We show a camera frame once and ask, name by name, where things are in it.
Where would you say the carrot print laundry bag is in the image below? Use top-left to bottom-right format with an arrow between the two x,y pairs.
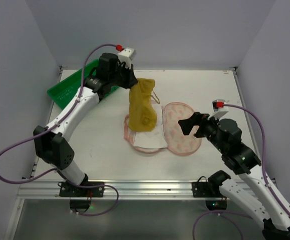
123,101 -> 202,156

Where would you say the white bra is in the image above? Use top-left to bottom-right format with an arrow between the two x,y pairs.
133,125 -> 168,149

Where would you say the yellow bra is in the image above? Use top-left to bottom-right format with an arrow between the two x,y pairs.
128,78 -> 157,132

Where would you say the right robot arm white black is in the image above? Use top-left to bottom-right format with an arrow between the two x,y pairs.
178,112 -> 290,240

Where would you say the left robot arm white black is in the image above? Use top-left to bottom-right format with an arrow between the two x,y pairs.
34,48 -> 138,185

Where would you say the green plastic tray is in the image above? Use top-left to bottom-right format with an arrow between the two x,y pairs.
47,59 -> 119,110

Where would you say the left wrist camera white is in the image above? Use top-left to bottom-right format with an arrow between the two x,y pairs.
116,44 -> 136,69

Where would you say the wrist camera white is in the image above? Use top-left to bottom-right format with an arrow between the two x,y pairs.
208,99 -> 229,120
116,44 -> 136,69

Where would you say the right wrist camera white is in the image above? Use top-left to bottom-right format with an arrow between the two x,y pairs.
208,99 -> 229,120

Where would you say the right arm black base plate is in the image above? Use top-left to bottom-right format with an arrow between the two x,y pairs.
191,176 -> 227,211

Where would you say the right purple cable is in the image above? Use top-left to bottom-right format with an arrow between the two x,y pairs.
192,103 -> 290,240

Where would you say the purple cable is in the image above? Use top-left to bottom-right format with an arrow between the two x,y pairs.
0,43 -> 119,217
192,103 -> 290,240

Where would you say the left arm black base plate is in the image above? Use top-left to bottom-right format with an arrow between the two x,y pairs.
58,180 -> 105,212

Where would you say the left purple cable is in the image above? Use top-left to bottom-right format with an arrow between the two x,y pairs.
0,43 -> 119,217

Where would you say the aluminium mounting rail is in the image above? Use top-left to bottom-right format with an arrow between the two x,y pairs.
17,179 -> 195,200

